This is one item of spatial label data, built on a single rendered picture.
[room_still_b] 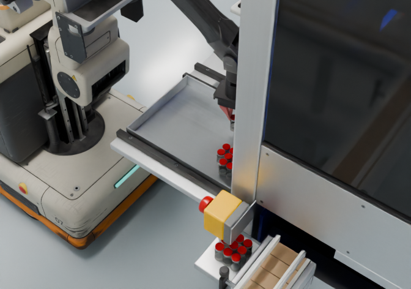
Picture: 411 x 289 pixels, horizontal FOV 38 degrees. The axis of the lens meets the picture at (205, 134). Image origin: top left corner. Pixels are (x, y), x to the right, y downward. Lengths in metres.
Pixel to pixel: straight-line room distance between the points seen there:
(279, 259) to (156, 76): 1.91
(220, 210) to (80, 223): 1.08
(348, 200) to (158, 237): 1.43
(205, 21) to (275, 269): 0.55
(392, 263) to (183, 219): 1.43
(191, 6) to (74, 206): 1.15
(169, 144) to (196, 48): 1.72
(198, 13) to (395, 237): 0.61
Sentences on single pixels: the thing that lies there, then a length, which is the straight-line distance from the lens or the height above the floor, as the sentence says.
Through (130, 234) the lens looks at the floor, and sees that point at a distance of 2.48.
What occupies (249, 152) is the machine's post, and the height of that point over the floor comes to 1.17.
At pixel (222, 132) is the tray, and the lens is 1.61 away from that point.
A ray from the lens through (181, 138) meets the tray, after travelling 1.60.
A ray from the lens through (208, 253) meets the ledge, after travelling 1.38.
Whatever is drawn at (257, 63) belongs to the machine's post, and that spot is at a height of 1.40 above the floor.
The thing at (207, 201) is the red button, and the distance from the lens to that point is 1.30.
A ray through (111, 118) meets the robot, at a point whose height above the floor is 0.28.
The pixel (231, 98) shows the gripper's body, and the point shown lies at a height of 1.04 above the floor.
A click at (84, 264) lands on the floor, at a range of 2.43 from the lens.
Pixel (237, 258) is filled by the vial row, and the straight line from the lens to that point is 1.33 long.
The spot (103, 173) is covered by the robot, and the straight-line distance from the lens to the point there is 2.32.
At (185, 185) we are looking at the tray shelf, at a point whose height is 0.88.
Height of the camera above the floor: 2.06
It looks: 48 degrees down
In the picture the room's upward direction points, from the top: straight up
